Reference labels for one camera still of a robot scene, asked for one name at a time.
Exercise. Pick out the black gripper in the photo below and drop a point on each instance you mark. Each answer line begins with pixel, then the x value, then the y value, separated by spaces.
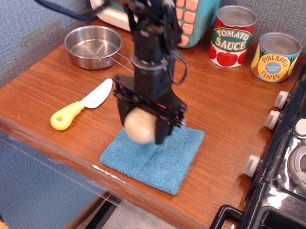
pixel 151 90

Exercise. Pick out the beige toy potato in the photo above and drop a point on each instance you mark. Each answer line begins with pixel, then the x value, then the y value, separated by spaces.
pixel 140 126

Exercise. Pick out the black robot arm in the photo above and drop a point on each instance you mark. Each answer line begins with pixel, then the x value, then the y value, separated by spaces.
pixel 156 34

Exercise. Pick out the blue folded cloth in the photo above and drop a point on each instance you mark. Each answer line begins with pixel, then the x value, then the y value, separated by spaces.
pixel 163 167

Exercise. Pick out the small steel saucepan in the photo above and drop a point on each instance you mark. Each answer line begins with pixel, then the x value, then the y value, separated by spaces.
pixel 94 47

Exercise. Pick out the white stove knob lower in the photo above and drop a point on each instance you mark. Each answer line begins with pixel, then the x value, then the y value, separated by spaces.
pixel 251 165

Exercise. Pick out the white stove knob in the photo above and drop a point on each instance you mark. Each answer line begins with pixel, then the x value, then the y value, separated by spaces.
pixel 272 119
pixel 281 99
pixel 251 165

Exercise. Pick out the teal toy microwave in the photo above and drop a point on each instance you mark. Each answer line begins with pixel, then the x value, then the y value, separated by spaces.
pixel 195 17

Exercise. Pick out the tomato sauce can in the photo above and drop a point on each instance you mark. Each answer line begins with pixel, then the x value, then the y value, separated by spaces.
pixel 233 31

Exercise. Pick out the white stove knob middle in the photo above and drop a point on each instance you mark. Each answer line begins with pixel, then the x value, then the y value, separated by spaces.
pixel 272 119

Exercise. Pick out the white stove knob upper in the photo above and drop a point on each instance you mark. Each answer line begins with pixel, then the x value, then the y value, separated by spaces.
pixel 281 99

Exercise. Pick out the pineapple slices can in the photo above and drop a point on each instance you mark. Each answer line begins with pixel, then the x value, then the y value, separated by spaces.
pixel 275 57

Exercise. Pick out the white round stove button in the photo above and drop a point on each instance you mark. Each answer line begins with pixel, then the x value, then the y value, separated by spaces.
pixel 300 127

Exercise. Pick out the black toy stove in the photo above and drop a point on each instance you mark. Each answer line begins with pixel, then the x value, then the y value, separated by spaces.
pixel 274 201

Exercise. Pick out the yellow handled toy knife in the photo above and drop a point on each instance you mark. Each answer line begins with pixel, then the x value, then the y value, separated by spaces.
pixel 62 119

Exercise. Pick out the black oven door handle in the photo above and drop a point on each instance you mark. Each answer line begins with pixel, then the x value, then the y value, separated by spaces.
pixel 227 212

